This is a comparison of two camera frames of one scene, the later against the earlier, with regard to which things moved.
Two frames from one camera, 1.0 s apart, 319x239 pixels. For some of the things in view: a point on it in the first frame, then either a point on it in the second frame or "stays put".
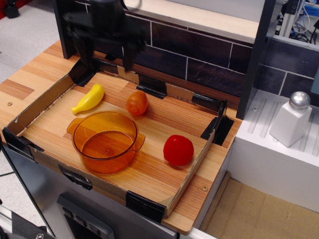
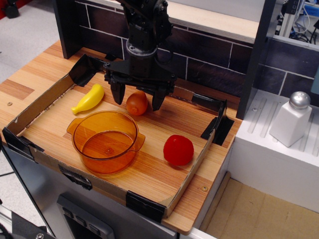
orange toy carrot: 137,102 stays put
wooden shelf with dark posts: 218,48 stays put
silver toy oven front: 74,210 stays put
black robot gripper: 107,19 to 141,70
